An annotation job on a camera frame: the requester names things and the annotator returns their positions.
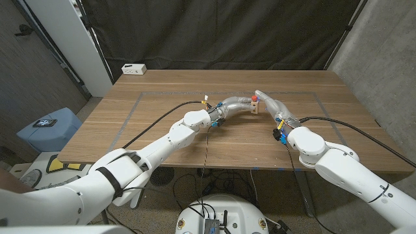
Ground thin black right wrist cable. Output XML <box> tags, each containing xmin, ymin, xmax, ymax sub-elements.
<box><xmin>284</xmin><ymin>142</ymin><xmax>339</xmax><ymax>234</ymax></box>

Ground white power strip box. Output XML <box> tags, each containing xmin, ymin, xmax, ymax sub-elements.
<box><xmin>121</xmin><ymin>63</ymin><xmax>148</xmax><ymax>76</ymax></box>

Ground black phone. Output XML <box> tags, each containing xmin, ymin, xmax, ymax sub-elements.
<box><xmin>32</xmin><ymin>118</ymin><xmax>59</xmax><ymax>128</ymax></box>

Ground grey sneaker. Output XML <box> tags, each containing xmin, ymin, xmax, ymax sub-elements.
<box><xmin>18</xmin><ymin>168</ymin><xmax>42</xmax><ymax>189</ymax></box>

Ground small grey finned box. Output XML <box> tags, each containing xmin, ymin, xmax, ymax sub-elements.
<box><xmin>203</xmin><ymin>218</ymin><xmax>221</xmax><ymax>234</ymax></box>

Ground white wall panel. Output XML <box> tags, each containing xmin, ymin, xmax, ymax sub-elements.
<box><xmin>24</xmin><ymin>0</ymin><xmax>113</xmax><ymax>98</ymax></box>

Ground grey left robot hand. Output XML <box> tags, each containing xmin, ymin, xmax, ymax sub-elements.
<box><xmin>209</xmin><ymin>96</ymin><xmax>255</xmax><ymax>126</ymax></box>

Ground black backdrop stand pole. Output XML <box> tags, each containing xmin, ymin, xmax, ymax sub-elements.
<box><xmin>324</xmin><ymin>0</ymin><xmax>370</xmax><ymax>71</ymax></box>
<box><xmin>75</xmin><ymin>0</ymin><xmax>115</xmax><ymax>85</ymax></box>

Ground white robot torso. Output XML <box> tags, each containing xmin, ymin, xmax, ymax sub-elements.
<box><xmin>175</xmin><ymin>194</ymin><xmax>270</xmax><ymax>234</ymax></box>

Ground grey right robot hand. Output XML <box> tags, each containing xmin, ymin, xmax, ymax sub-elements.
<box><xmin>254</xmin><ymin>90</ymin><xmax>302</xmax><ymax>131</ymax></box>

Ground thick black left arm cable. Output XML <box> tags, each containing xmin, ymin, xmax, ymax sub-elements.
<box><xmin>122</xmin><ymin>100</ymin><xmax>212</xmax><ymax>150</ymax></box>

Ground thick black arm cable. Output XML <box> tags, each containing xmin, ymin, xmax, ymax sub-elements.
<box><xmin>298</xmin><ymin>116</ymin><xmax>416</xmax><ymax>169</ymax></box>
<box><xmin>122</xmin><ymin>100</ymin><xmax>212</xmax><ymax>150</ymax></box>

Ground grey table leg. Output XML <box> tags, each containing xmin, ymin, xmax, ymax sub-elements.
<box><xmin>294</xmin><ymin>170</ymin><xmax>317</xmax><ymax>218</ymax></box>

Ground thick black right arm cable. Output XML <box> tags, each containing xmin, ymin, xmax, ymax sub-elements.
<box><xmin>298</xmin><ymin>116</ymin><xmax>416</xmax><ymax>169</ymax></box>

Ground thin black left wrist cable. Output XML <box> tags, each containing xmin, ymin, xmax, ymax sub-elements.
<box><xmin>188</xmin><ymin>126</ymin><xmax>212</xmax><ymax>219</ymax></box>

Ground black floor cable bundle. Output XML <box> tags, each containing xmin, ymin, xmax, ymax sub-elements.
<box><xmin>172</xmin><ymin>168</ymin><xmax>257</xmax><ymax>212</ymax></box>

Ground person's bare leg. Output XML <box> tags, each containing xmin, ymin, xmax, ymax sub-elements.
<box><xmin>0</xmin><ymin>168</ymin><xmax>33</xmax><ymax>195</ymax></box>

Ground white table leg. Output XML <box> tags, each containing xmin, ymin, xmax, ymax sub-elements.
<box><xmin>129</xmin><ymin>191</ymin><xmax>144</xmax><ymax>209</ymax></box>

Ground black round floor fan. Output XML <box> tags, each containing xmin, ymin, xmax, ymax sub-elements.
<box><xmin>149</xmin><ymin>166</ymin><xmax>176</xmax><ymax>188</ymax></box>

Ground white base with yellow mark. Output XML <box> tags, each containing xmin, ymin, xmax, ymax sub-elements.
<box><xmin>19</xmin><ymin>151</ymin><xmax>95</xmax><ymax>191</ymax></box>

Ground blue stool with phone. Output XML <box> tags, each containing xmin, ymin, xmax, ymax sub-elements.
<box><xmin>16</xmin><ymin>107</ymin><xmax>83</xmax><ymax>153</ymax></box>

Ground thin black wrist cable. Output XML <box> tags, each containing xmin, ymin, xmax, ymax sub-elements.
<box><xmin>188</xmin><ymin>126</ymin><xmax>212</xmax><ymax>219</ymax></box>
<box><xmin>284</xmin><ymin>142</ymin><xmax>339</xmax><ymax>234</ymax></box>

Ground black backdrop curtain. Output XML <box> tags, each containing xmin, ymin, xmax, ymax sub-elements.
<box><xmin>76</xmin><ymin>0</ymin><xmax>370</xmax><ymax>82</ymax></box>

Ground black door handle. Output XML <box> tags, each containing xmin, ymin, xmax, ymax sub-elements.
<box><xmin>14</xmin><ymin>23</ymin><xmax>34</xmax><ymax>37</ymax></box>

